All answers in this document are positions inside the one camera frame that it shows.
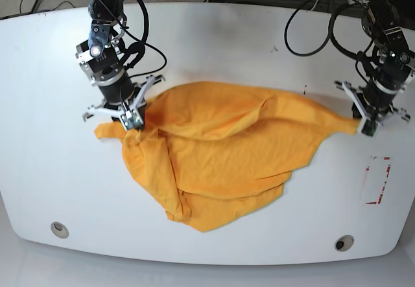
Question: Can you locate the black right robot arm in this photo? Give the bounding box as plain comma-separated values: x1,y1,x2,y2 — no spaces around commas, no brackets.
76,0,164,130

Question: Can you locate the right table grommet hole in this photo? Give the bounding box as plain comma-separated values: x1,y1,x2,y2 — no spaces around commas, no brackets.
335,235,354,252

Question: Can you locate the orange yellow t-shirt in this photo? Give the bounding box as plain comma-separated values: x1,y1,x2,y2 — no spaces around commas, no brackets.
95,82,359,232

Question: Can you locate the red tape marker rectangle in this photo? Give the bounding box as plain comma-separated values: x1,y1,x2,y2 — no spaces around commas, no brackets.
361,156,392,205

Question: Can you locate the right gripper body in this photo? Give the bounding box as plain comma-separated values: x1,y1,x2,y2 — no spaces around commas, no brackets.
76,41,165,130

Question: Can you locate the left table grommet hole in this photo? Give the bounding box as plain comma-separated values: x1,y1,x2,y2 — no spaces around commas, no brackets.
51,222,69,239

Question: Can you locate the table grommet hole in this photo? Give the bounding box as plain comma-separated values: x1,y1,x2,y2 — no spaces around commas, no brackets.
335,235,354,252
51,222,69,239

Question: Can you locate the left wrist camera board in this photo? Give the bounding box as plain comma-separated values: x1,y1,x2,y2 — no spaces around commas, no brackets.
361,119,379,137

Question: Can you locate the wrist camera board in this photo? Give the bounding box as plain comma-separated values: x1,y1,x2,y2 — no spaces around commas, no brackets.
361,119,379,137
120,111,145,131

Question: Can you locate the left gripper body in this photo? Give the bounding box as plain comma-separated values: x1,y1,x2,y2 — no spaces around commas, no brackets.
335,60,414,133

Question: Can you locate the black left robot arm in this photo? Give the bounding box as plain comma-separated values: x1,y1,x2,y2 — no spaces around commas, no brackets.
329,0,414,137

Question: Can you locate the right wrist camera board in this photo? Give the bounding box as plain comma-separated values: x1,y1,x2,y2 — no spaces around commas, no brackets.
120,111,145,131

